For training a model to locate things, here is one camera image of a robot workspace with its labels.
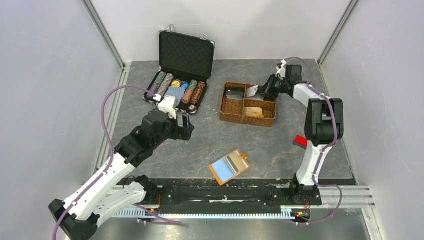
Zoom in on orange card holder wallet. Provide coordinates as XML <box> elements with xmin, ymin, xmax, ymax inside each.
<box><xmin>208</xmin><ymin>149</ymin><xmax>251</xmax><ymax>186</ymax></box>

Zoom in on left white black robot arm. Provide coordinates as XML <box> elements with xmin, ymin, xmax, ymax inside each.
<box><xmin>48</xmin><ymin>108</ymin><xmax>195</xmax><ymax>240</ymax></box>

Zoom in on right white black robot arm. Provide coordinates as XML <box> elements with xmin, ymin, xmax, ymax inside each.
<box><xmin>256</xmin><ymin>61</ymin><xmax>344</xmax><ymax>204</ymax></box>

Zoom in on tan card in basket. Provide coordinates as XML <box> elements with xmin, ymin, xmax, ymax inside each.
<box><xmin>243</xmin><ymin>106</ymin><xmax>265</xmax><ymax>118</ymax></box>

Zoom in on black card deck box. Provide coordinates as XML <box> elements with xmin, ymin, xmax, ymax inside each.
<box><xmin>225</xmin><ymin>86</ymin><xmax>245</xmax><ymax>101</ymax></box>

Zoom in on blue playing card deck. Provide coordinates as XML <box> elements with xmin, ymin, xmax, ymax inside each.
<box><xmin>164</xmin><ymin>86</ymin><xmax>186</xmax><ymax>104</ymax></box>

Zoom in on woven brown basket tray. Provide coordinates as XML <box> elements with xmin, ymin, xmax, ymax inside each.
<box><xmin>219</xmin><ymin>82</ymin><xmax>277</xmax><ymax>127</ymax></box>

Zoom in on green orange chip stack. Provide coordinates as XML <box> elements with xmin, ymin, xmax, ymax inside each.
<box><xmin>181</xmin><ymin>80</ymin><xmax>198</xmax><ymax>104</ymax></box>

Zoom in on brown black chip stack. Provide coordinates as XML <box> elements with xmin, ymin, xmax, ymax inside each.
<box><xmin>190</xmin><ymin>81</ymin><xmax>206</xmax><ymax>105</ymax></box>

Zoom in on yellow blue loose chips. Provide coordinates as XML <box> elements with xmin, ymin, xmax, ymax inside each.
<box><xmin>171</xmin><ymin>79</ymin><xmax>189</xmax><ymax>90</ymax></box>

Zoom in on pink grey chip stack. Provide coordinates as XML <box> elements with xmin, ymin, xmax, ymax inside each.
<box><xmin>154</xmin><ymin>73</ymin><xmax>174</xmax><ymax>101</ymax></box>

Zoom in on purple green chip stack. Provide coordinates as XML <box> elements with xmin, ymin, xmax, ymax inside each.
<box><xmin>148</xmin><ymin>71</ymin><xmax>167</xmax><ymax>98</ymax></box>

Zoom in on red blue toy block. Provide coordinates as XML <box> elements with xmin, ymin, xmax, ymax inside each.
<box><xmin>293</xmin><ymin>135</ymin><xmax>308</xmax><ymax>150</ymax></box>

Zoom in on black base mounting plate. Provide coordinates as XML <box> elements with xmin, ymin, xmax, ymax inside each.
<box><xmin>119</xmin><ymin>178</ymin><xmax>323</xmax><ymax>216</ymax></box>

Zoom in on black poker chip case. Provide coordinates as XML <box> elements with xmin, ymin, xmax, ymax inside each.
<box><xmin>143</xmin><ymin>25</ymin><xmax>215</xmax><ymax>115</ymax></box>

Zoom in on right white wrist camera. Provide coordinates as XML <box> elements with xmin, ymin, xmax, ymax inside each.
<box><xmin>275</xmin><ymin>59</ymin><xmax>287</xmax><ymax>79</ymax></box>

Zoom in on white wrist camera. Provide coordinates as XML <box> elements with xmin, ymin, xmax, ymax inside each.
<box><xmin>275</xmin><ymin>59</ymin><xmax>287</xmax><ymax>79</ymax></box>
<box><xmin>154</xmin><ymin>95</ymin><xmax>178</xmax><ymax>120</ymax></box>

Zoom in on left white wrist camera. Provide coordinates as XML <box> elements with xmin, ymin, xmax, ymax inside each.
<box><xmin>154</xmin><ymin>95</ymin><xmax>178</xmax><ymax>120</ymax></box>

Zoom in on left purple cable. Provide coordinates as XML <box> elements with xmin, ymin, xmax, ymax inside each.
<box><xmin>52</xmin><ymin>84</ymin><xmax>157</xmax><ymax>240</ymax></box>

